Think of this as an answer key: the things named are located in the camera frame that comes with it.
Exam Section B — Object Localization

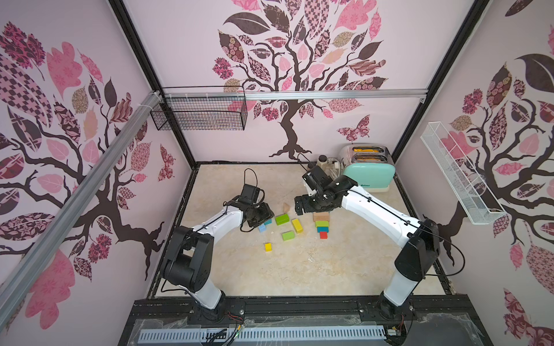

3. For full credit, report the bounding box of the aluminium rail left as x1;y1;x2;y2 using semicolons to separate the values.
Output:
1;90;162;329

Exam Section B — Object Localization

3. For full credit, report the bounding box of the yellow rectangular block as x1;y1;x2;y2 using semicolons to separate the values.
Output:
291;219;304;234

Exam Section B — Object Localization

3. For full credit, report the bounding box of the aluminium rail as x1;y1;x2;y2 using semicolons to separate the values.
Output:
165;89;428;101
1;90;162;329

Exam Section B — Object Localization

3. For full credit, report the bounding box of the white cable duct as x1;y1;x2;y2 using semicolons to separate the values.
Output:
136;325;387;345

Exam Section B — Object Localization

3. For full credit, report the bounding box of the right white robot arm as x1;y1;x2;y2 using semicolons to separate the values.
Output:
294;173;440;311

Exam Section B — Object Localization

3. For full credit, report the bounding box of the aluminium rail back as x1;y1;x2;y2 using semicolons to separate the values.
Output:
165;89;428;101

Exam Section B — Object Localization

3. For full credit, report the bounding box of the pale spice jar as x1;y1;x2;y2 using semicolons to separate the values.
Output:
317;155;327;170

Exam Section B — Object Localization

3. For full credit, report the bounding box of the black wire basket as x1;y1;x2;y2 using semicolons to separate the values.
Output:
150;85;248;131

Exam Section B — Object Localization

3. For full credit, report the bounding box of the white wire shelf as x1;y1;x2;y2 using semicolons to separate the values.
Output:
421;122;508;226

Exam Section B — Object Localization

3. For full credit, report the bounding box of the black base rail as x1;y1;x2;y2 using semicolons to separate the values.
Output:
129;295;477;324

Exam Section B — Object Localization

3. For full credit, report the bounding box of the mint green toaster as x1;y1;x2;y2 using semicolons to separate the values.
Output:
338;144;396;193

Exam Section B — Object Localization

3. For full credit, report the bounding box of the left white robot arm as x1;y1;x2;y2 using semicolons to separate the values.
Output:
162;201;274;311

